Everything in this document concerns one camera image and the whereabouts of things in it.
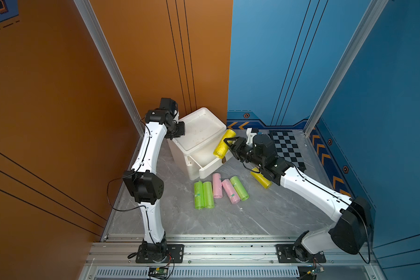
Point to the right green circuit board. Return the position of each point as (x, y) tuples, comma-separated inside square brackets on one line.
[(312, 274)]

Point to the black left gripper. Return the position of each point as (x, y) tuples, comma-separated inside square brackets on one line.
[(181, 131)]

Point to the aluminium front rail frame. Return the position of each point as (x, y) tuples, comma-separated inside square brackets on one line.
[(222, 257)]

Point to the green circuit board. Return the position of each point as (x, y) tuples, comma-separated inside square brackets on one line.
[(158, 273), (312, 274)]

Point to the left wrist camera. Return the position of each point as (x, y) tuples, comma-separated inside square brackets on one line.
[(170, 105)]

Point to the white top drawer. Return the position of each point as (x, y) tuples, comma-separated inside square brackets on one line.
[(202, 165)]

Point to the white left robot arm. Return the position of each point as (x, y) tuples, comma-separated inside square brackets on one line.
[(146, 187)]

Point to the green trash bag roll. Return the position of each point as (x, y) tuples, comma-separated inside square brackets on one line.
[(198, 195), (239, 188), (208, 195)]

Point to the left green circuit board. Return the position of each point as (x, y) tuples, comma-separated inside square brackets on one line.
[(158, 273)]

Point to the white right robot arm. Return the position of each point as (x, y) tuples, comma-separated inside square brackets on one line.
[(352, 223)]

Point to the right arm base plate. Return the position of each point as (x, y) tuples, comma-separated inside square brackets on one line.
[(288, 253)]

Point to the white three-drawer storage box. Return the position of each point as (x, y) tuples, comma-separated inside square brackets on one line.
[(203, 131)]

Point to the yellow trash bag roll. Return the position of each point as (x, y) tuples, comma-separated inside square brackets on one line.
[(260, 178), (222, 147)]

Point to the pink trash bag roll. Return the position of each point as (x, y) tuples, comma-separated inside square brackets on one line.
[(230, 191), (217, 186)]

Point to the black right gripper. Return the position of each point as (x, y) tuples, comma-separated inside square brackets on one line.
[(237, 147)]

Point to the black white checkerboard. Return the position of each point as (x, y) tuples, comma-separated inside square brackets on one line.
[(287, 147)]

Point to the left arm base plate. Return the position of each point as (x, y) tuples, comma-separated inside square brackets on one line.
[(176, 252)]

